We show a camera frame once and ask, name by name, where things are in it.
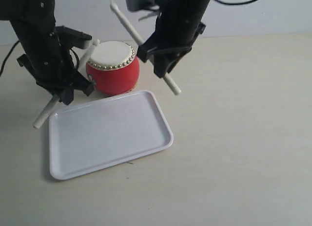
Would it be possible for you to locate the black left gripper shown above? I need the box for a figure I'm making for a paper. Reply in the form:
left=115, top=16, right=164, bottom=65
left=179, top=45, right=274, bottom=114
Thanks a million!
left=16, top=26, right=94, bottom=105

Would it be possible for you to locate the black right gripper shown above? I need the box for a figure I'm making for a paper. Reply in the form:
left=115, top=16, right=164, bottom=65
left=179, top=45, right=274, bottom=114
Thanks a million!
left=137, top=6, right=206, bottom=78

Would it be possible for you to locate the wooden drumstick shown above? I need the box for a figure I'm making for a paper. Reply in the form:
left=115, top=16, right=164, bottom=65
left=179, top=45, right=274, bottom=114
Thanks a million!
left=33, top=39, right=100, bottom=129
left=110, top=0, right=181, bottom=95

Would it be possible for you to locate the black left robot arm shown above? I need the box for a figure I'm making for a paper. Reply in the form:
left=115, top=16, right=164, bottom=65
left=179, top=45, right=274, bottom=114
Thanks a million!
left=0, top=0, right=94, bottom=105

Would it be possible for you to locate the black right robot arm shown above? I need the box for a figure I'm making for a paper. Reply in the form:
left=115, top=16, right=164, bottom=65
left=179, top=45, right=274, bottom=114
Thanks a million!
left=137, top=0, right=210, bottom=78

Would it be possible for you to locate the small red drum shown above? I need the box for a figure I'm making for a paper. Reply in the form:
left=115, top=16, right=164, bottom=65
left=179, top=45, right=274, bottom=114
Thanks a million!
left=86, top=41, right=140, bottom=95

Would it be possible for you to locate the white rectangular plastic tray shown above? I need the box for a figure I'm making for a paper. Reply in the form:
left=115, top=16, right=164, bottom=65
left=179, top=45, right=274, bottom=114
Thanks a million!
left=49, top=90, right=174, bottom=180

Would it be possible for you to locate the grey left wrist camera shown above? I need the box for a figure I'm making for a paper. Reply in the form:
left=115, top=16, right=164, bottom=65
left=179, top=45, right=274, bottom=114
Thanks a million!
left=56, top=26, right=93, bottom=50

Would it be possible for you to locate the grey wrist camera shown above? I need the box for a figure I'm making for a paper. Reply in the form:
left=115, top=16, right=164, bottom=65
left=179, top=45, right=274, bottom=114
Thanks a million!
left=56, top=26, right=93, bottom=50
left=125, top=0, right=170, bottom=12

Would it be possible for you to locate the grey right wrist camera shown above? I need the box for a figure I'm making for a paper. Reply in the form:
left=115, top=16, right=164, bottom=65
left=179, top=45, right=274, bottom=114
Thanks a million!
left=125, top=0, right=170, bottom=12

